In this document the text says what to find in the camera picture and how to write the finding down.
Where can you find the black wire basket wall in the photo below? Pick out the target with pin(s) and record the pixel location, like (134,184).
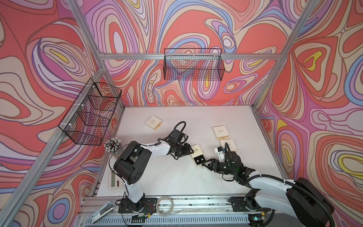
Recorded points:
(90,114)
(193,64)

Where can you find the cream drawer jewelry box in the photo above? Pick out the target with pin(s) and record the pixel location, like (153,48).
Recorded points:
(220,132)

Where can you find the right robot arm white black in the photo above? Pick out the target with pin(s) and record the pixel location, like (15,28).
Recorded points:
(297,198)

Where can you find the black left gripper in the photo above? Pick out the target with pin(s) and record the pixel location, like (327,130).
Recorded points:
(187,151)

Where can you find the black wire basket left wall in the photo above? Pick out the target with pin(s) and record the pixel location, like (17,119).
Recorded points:
(90,114)

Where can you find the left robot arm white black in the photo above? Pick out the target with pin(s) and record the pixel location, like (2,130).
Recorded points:
(133,161)

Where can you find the clear cup of pens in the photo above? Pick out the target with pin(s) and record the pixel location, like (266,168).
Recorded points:
(113,145)

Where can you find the black wire basket back wall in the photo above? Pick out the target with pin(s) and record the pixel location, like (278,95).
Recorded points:
(193,64)

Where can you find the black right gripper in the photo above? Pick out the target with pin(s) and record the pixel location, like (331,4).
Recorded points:
(211,165)

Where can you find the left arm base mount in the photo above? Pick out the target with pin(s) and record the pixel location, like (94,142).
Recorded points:
(140,210)

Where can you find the white desk calculator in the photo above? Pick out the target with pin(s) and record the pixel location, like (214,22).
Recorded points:
(115,182)

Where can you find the small cream jewelry box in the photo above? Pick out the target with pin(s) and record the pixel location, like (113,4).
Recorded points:
(197,155)

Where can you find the white stapler on rail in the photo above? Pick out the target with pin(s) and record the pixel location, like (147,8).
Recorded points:
(102,212)

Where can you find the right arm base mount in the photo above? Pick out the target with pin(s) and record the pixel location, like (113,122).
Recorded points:
(248,203)

